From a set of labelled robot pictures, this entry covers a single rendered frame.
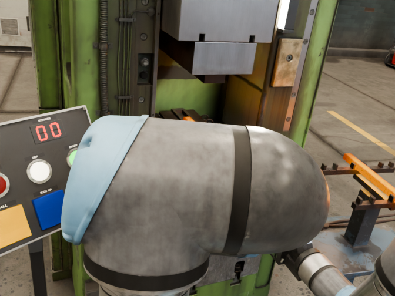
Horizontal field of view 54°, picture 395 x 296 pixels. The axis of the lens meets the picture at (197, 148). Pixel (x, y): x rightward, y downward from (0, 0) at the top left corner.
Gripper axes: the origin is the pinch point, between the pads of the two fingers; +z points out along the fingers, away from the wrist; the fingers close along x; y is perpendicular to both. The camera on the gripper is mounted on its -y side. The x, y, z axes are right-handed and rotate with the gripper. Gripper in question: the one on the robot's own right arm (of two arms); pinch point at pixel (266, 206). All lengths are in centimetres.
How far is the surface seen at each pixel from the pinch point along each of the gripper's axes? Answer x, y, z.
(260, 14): 7, -45, 31
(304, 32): 34, -38, 45
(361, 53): 598, 92, 565
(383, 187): 48.6, 3.8, 4.8
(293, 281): 71, 100, 53
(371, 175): 49, 3, 11
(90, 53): -39, -30, 45
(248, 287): 19, 60, 25
